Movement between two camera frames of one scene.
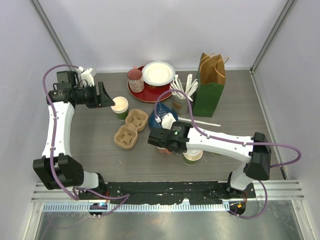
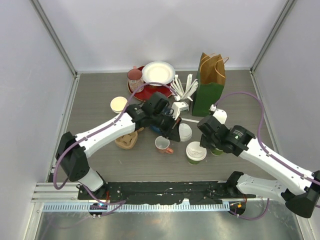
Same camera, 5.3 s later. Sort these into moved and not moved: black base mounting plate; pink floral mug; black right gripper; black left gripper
Moved: black right gripper; black left gripper
Not moved: black base mounting plate; pink floral mug
